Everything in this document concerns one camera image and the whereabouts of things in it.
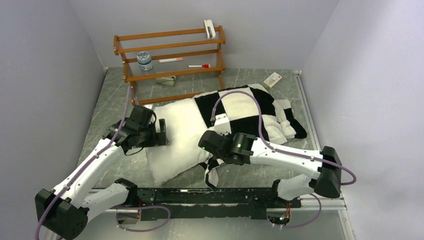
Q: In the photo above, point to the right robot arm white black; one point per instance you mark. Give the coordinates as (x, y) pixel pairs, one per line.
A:
(319, 170)

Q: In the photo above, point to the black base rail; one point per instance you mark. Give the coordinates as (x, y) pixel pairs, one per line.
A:
(197, 203)

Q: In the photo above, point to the green white stapler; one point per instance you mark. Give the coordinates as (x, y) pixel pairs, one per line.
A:
(167, 80)

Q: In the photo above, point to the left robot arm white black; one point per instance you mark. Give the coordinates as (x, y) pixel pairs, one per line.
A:
(66, 209)

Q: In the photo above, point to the white marker pink cap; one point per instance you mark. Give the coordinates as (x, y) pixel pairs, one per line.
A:
(168, 60)

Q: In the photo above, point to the white clip on rack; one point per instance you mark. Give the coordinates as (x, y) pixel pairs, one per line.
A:
(209, 29)

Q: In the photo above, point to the wooden shelf rack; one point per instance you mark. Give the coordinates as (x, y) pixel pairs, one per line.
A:
(191, 44)

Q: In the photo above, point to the small white green box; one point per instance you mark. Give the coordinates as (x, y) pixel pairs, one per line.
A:
(272, 80)

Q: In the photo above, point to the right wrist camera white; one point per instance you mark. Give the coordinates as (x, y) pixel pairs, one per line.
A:
(222, 125)

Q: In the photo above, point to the black white checkered pillowcase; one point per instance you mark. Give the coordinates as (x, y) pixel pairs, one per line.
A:
(251, 110)

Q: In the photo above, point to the white marker red cap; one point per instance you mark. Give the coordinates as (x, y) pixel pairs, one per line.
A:
(203, 66)

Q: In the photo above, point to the blue white round jar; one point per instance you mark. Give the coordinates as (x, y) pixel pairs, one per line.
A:
(144, 61)

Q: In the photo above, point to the white pillow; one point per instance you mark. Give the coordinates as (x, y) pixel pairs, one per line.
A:
(184, 126)

